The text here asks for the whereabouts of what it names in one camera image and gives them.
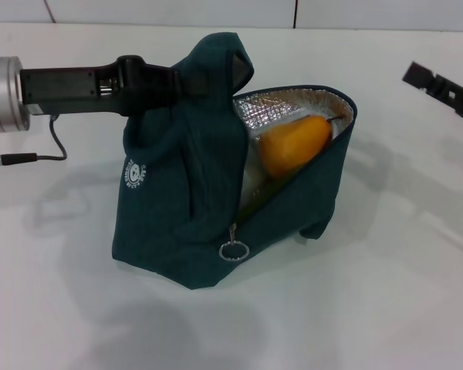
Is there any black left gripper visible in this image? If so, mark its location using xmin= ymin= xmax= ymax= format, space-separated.
xmin=19 ymin=55 xmax=214 ymax=117

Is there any dark teal insulated lunch bag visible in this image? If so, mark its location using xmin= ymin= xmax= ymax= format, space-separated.
xmin=111 ymin=32 xmax=358 ymax=290

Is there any yellow pear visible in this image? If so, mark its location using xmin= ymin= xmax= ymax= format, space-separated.
xmin=257 ymin=115 xmax=346 ymax=178

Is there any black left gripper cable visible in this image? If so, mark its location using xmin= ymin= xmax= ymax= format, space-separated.
xmin=0 ymin=113 xmax=69 ymax=173

